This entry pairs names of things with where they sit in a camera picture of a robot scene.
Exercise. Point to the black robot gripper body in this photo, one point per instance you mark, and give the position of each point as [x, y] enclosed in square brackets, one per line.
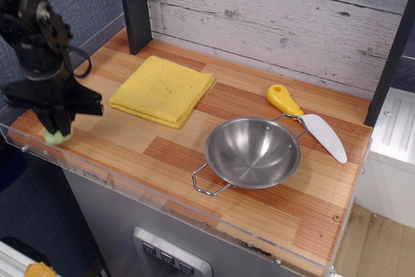
[54, 95]

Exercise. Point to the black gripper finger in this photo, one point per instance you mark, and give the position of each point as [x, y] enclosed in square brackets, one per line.
[46, 119]
[63, 121]

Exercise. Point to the light green soft object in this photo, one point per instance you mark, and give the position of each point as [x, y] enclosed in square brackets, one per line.
[57, 138]

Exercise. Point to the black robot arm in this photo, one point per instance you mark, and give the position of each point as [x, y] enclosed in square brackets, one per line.
[41, 42]

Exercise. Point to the folded yellow cloth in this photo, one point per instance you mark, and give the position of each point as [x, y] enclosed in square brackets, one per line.
[161, 91]

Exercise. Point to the yellow object bottom left corner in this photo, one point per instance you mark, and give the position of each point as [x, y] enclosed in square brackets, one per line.
[39, 270]

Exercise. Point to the clear acrylic guard panel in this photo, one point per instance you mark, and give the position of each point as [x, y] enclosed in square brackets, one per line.
[132, 176]

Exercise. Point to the silver dispenser button panel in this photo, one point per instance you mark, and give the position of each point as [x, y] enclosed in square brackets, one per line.
[179, 261]

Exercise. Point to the white metal side box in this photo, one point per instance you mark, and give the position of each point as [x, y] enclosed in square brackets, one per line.
[386, 184]

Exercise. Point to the dark left vertical post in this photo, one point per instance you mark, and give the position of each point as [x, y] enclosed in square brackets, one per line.
[137, 21]

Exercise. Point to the dark vertical post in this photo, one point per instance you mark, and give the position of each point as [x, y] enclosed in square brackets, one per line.
[137, 21]
[392, 62]

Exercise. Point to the stainless steel bowl with handles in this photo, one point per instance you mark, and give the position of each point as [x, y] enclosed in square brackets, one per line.
[253, 152]

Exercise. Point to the yellow handled white spatula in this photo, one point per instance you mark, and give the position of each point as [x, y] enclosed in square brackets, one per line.
[280, 97]

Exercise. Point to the dark right vertical post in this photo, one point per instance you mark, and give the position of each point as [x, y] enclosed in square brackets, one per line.
[392, 62]

